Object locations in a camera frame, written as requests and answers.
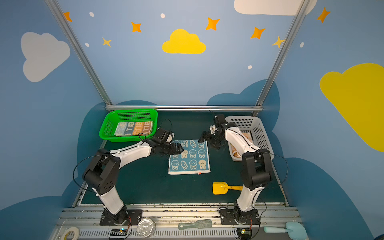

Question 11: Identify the teal owl pattern towel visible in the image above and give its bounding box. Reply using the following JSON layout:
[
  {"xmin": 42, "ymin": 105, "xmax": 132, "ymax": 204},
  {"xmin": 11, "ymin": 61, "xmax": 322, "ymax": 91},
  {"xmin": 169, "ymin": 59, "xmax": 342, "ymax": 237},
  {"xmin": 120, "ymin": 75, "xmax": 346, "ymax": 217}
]
[{"xmin": 168, "ymin": 140, "xmax": 211, "ymax": 175}]

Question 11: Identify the green plastic basket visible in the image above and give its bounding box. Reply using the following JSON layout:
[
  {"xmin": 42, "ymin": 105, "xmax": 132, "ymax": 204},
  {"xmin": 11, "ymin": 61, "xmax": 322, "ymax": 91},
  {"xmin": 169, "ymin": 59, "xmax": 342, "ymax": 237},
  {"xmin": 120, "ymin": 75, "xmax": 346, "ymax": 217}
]
[{"xmin": 99, "ymin": 109, "xmax": 158, "ymax": 143}]

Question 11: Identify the grey plastic basket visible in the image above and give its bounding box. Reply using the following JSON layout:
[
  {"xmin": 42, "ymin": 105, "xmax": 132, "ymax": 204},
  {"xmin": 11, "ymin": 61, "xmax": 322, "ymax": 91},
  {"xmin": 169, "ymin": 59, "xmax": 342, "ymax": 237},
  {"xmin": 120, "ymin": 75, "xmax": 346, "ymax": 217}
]
[{"xmin": 225, "ymin": 116, "xmax": 274, "ymax": 162}]

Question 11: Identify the striped rabbit text towel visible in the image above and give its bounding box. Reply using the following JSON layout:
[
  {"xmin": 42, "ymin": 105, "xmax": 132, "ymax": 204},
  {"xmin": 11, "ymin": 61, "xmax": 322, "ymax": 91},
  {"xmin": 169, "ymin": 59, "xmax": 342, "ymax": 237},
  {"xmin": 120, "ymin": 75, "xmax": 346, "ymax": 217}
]
[{"xmin": 115, "ymin": 121, "xmax": 154, "ymax": 137}]

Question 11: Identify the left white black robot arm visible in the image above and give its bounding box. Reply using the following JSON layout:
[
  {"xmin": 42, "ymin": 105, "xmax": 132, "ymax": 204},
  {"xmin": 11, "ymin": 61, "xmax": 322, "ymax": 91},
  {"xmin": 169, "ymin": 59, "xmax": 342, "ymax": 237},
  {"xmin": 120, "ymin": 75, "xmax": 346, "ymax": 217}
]
[{"xmin": 82, "ymin": 140, "xmax": 184, "ymax": 217}]

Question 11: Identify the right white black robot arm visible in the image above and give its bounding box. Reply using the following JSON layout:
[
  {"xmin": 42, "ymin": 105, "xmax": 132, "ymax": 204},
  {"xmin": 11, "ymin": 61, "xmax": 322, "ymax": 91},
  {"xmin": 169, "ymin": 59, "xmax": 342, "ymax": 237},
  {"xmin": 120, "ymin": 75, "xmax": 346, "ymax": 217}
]
[{"xmin": 199, "ymin": 115, "xmax": 273, "ymax": 213}]

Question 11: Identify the orange pattern towel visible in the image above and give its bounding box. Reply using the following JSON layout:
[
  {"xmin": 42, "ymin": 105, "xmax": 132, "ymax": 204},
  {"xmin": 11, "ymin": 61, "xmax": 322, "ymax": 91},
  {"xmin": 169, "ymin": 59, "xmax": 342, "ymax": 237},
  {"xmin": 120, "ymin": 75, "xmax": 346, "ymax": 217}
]
[{"xmin": 229, "ymin": 132, "xmax": 254, "ymax": 161}]

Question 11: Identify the yellow toy shovel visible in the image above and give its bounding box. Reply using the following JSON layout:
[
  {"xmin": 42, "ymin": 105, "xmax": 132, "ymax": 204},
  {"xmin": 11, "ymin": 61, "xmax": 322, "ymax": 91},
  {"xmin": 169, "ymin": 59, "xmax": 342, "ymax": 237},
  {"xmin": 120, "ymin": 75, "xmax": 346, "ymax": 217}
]
[{"xmin": 212, "ymin": 182, "xmax": 243, "ymax": 195}]

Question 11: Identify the clear round lid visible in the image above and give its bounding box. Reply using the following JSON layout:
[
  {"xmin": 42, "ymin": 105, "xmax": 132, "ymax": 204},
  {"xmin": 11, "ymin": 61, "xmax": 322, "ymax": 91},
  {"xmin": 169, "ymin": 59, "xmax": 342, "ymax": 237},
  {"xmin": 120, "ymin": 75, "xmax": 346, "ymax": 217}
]
[{"xmin": 137, "ymin": 218, "xmax": 156, "ymax": 238}]

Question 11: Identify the grey green brush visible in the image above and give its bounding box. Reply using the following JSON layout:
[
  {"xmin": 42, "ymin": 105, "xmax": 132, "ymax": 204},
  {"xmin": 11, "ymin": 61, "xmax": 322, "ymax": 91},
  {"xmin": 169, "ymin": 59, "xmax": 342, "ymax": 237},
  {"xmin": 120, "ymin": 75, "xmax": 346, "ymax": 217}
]
[{"xmin": 178, "ymin": 219, "xmax": 213, "ymax": 231}]

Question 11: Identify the right small circuit board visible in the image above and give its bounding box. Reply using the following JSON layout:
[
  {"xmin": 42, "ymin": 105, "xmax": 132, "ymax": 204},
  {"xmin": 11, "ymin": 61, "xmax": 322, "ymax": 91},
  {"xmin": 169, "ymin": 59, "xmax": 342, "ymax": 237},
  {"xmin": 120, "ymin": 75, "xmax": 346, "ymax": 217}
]
[{"xmin": 236, "ymin": 228, "xmax": 252, "ymax": 240}]

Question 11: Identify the small circuit board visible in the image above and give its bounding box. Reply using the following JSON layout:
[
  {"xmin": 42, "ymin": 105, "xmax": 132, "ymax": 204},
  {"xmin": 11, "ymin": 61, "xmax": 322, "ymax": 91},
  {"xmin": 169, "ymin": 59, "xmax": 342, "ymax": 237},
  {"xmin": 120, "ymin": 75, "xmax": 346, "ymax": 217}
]
[
  {"xmin": 108, "ymin": 228, "xmax": 128, "ymax": 240},
  {"xmin": 236, "ymin": 228, "xmax": 252, "ymax": 240}
]

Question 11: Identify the left small circuit board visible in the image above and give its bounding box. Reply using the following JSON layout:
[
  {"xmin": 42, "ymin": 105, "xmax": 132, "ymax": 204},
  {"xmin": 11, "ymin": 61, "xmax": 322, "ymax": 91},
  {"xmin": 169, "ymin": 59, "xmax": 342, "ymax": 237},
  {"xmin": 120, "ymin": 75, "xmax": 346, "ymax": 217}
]
[{"xmin": 108, "ymin": 228, "xmax": 128, "ymax": 240}]

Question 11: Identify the mint green spatula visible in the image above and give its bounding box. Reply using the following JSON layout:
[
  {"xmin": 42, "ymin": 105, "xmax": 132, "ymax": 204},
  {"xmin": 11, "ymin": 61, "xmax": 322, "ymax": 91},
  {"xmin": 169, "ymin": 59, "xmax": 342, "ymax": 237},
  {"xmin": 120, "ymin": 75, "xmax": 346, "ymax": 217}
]
[{"xmin": 263, "ymin": 222, "xmax": 308, "ymax": 240}]

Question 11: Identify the white tape roll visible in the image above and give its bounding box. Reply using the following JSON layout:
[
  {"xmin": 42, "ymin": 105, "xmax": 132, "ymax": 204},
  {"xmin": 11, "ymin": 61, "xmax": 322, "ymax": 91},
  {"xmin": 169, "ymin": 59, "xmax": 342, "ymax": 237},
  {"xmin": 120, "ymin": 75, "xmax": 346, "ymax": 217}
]
[{"xmin": 62, "ymin": 227, "xmax": 80, "ymax": 240}]

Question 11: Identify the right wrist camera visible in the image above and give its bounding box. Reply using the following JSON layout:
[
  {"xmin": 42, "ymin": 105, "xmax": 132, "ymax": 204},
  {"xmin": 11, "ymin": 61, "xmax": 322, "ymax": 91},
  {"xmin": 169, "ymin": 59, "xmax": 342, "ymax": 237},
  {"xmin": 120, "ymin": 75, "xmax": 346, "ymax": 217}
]
[{"xmin": 209, "ymin": 125, "xmax": 216, "ymax": 134}]

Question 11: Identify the aluminium rear frame bar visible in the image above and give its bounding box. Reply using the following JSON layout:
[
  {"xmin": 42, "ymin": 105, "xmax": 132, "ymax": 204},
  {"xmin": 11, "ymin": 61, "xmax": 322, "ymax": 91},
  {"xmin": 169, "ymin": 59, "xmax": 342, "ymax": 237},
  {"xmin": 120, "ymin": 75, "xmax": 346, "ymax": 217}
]
[{"xmin": 106, "ymin": 105, "xmax": 263, "ymax": 112}]

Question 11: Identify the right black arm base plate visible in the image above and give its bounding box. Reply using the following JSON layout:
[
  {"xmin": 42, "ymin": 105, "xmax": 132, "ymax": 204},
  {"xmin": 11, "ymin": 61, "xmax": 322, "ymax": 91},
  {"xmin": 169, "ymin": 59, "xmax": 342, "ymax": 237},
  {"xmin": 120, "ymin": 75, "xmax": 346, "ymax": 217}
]
[{"xmin": 218, "ymin": 208, "xmax": 261, "ymax": 225}]

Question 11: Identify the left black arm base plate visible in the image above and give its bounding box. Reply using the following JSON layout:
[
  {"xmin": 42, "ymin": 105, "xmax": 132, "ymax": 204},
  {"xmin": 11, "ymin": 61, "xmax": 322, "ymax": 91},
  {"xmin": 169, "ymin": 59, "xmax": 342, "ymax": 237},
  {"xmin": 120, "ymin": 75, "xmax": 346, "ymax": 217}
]
[{"xmin": 100, "ymin": 208, "xmax": 143, "ymax": 226}]

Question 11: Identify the aluminium front rail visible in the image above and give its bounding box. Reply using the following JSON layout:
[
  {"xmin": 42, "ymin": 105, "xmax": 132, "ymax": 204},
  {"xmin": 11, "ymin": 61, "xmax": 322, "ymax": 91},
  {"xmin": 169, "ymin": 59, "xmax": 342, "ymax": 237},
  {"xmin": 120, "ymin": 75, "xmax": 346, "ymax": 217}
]
[{"xmin": 50, "ymin": 203, "xmax": 302, "ymax": 240}]

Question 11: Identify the aluminium right frame post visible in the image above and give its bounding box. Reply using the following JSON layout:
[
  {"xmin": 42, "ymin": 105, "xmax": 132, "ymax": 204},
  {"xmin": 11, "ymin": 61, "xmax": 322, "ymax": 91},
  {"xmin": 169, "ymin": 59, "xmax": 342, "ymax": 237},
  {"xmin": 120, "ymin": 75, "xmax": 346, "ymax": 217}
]
[{"xmin": 256, "ymin": 0, "xmax": 311, "ymax": 111}]

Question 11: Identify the aluminium frame post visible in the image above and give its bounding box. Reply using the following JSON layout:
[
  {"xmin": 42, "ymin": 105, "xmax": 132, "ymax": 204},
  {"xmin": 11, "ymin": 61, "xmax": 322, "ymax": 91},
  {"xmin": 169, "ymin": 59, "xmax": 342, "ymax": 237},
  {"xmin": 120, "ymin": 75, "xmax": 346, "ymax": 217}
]
[
  {"xmin": 45, "ymin": 0, "xmax": 113, "ymax": 105},
  {"xmin": 256, "ymin": 0, "xmax": 311, "ymax": 111}
]

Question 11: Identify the aluminium left frame post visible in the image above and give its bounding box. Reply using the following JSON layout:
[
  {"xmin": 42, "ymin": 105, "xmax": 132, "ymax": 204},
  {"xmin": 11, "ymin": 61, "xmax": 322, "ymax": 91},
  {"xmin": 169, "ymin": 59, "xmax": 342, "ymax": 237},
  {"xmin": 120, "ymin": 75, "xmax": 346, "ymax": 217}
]
[{"xmin": 45, "ymin": 0, "xmax": 113, "ymax": 105}]

